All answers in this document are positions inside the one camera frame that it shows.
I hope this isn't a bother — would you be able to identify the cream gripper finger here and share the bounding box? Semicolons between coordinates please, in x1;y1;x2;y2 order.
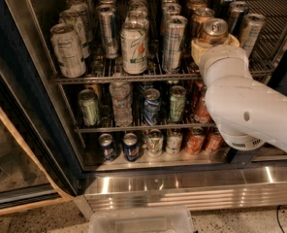
191;38;212;65
224;34;239;47

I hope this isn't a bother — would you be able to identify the orange tall can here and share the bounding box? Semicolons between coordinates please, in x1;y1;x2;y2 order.
199;18;229;45
190;8;214;38
187;0;207;17

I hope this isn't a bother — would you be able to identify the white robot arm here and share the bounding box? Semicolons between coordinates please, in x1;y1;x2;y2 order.
191;40;287;152

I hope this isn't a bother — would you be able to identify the front right silver can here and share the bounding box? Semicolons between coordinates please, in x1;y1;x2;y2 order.
239;14;267;56

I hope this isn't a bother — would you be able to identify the front silver tall can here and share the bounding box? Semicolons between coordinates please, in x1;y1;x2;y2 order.
162;16;187;73

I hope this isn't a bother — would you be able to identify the silver tall can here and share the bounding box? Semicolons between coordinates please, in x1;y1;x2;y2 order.
162;16;187;73
161;3;181;26
97;4;119;59

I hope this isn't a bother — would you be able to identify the light green can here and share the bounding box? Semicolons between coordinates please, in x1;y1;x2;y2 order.
169;85;186;122

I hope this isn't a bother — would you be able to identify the front 7up can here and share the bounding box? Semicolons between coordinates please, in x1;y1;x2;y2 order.
120;20;146;75

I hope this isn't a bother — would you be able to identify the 7up can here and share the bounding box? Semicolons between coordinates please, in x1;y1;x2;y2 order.
120;20;146;75
146;129;164;157
125;10;149;30

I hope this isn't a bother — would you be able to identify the orange soda can middle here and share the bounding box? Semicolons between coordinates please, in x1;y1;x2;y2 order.
193;86;210;123

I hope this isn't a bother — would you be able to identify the blue white can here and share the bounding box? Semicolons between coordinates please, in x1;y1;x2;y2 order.
143;88;160;125

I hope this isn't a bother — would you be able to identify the bottom left orange can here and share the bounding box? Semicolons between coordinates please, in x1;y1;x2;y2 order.
185;126;206;155

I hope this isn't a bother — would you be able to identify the bottom white can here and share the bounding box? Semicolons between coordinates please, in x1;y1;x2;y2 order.
166;128;183;154

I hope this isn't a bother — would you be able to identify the bottom right orange can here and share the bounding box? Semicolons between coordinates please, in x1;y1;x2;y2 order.
204;127;224;154

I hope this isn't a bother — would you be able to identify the silver tall can left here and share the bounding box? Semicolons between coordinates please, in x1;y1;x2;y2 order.
97;4;119;59

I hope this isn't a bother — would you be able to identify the bottom 7up can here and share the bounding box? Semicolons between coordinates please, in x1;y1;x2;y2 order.
146;129;164;157

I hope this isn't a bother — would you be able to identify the right pepsi can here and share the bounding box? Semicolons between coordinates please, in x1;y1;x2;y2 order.
122;133;140;161

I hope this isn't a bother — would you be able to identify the pepsi can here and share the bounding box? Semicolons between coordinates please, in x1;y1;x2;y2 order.
98;133;116;161
122;133;140;161

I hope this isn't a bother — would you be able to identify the green can middle shelf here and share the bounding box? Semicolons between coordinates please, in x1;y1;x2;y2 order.
78;89;100;126

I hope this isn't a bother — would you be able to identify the front white can left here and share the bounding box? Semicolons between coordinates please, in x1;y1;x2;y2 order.
50;23;86;78

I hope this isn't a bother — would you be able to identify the left pepsi can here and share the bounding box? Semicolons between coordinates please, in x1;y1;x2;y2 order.
98;133;116;161

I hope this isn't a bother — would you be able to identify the stainless fridge base panel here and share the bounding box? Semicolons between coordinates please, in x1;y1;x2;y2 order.
75;166;287;217

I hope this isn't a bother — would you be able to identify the open glass fridge door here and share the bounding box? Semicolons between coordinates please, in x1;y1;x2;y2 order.
0;0;82;216

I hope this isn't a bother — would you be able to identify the clear water bottle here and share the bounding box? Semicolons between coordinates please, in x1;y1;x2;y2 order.
110;82;133;127

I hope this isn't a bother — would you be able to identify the clear plastic bin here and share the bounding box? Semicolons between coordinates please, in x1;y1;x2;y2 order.
88;206;195;233

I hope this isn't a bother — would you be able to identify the top wire shelf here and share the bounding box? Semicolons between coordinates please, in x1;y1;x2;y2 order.
53;0;287;85

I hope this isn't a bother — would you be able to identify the wire shelf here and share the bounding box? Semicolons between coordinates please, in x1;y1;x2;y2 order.
74;117;215;134
53;0;287;85

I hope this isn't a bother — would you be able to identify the middle wire shelf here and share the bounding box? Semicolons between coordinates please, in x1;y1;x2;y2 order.
74;117;215;134

